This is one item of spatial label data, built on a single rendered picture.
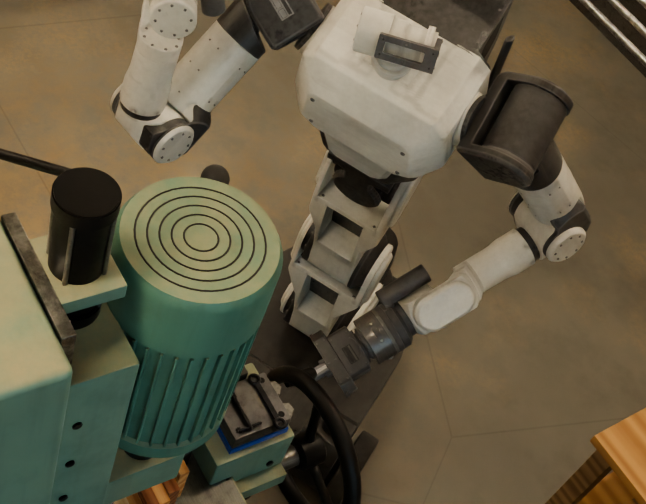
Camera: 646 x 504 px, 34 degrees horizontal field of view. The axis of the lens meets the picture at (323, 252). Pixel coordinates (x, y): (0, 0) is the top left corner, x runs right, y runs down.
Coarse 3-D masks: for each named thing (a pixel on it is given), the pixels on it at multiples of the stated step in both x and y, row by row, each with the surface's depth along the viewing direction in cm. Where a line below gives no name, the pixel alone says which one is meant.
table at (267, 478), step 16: (192, 464) 158; (192, 480) 157; (224, 480) 158; (240, 480) 162; (256, 480) 163; (272, 480) 164; (192, 496) 155; (208, 496) 156; (224, 496) 157; (240, 496) 157
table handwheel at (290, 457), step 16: (288, 368) 173; (304, 384) 168; (320, 400) 166; (320, 416) 170; (336, 416) 164; (304, 432) 175; (336, 432) 163; (288, 448) 173; (304, 448) 172; (320, 448) 174; (336, 448) 164; (352, 448) 164; (288, 464) 172; (304, 464) 173; (352, 464) 163; (288, 480) 185; (320, 480) 174; (352, 480) 164; (288, 496) 183; (320, 496) 174; (352, 496) 165
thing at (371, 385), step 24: (288, 264) 284; (264, 336) 267; (288, 336) 269; (264, 360) 263; (288, 360) 265; (312, 360) 267; (336, 384) 264; (360, 384) 266; (384, 384) 268; (360, 408) 262; (336, 456) 248; (312, 480) 254
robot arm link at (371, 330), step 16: (368, 320) 182; (320, 336) 183; (336, 336) 183; (352, 336) 182; (368, 336) 181; (384, 336) 181; (320, 352) 182; (336, 352) 182; (352, 352) 182; (368, 352) 182; (384, 352) 181; (336, 368) 181; (352, 368) 181; (368, 368) 182; (352, 384) 181
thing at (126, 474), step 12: (120, 456) 137; (180, 456) 140; (120, 468) 136; (132, 468) 137; (144, 468) 137; (156, 468) 139; (168, 468) 141; (120, 480) 136; (132, 480) 138; (144, 480) 140; (156, 480) 142; (108, 492) 137; (120, 492) 139; (132, 492) 141
